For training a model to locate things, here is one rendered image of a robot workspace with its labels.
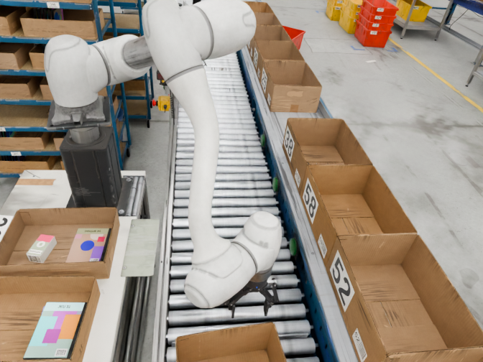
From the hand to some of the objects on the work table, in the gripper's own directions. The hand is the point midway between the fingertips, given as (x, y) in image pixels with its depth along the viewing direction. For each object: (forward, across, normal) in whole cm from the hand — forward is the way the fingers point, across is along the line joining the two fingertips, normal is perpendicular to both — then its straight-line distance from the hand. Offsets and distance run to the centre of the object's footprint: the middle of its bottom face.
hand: (249, 309), depth 117 cm
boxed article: (+10, +75, -35) cm, 84 cm away
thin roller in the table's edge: (+12, +46, -69) cm, 84 cm away
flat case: (+10, +58, -37) cm, 70 cm away
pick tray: (+10, +70, -3) cm, 71 cm away
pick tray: (+10, +68, -36) cm, 77 cm away
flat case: (+9, +60, -2) cm, 61 cm away
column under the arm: (+11, +60, -68) cm, 91 cm away
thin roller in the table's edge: (+12, +44, -69) cm, 83 cm away
